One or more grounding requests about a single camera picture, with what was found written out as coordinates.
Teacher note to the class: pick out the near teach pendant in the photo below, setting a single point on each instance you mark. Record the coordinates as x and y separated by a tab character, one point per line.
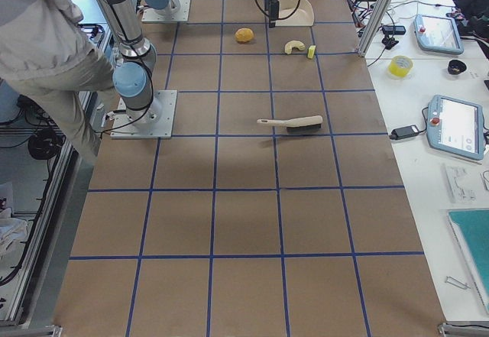
456	126

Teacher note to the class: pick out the far teach pendant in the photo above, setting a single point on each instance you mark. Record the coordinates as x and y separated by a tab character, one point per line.
437	34

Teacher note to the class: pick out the black power adapter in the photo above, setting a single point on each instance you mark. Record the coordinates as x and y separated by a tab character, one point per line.
404	132

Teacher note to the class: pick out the black remote device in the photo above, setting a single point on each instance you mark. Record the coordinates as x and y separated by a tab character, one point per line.
393	29

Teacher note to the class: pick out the teach pendant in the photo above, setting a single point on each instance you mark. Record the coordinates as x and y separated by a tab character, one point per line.
437	34
456	126

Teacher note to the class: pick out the pale curved squash slice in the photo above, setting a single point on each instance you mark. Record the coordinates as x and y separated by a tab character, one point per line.
290	46

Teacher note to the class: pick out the beige plastic dustpan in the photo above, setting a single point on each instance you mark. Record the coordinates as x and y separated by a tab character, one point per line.
295	13

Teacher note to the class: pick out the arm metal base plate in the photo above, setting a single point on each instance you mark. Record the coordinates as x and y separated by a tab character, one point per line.
150	16
156	123

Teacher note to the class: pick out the beige hand brush black bristles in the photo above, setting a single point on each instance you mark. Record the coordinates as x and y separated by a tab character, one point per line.
302	125

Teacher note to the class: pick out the clear plastic package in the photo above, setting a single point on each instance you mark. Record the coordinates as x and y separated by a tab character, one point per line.
460	184

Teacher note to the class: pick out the yellow green sponge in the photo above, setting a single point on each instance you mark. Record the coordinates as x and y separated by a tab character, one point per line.
311	52

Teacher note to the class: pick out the person in grey clothes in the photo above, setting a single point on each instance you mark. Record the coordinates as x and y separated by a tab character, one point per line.
46	57

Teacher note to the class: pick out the small black bowl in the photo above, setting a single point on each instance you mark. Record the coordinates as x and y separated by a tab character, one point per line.
456	67

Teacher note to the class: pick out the aluminium frame post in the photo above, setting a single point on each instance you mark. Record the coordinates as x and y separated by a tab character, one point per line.
372	26

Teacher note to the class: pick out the teal cutting mat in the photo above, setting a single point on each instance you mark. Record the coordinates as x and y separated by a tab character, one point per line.
470	227

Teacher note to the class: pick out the yellow potato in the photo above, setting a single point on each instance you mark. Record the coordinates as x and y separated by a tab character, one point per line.
244	35

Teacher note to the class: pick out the yellow tape roll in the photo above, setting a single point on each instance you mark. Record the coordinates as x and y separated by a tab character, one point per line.
400	66

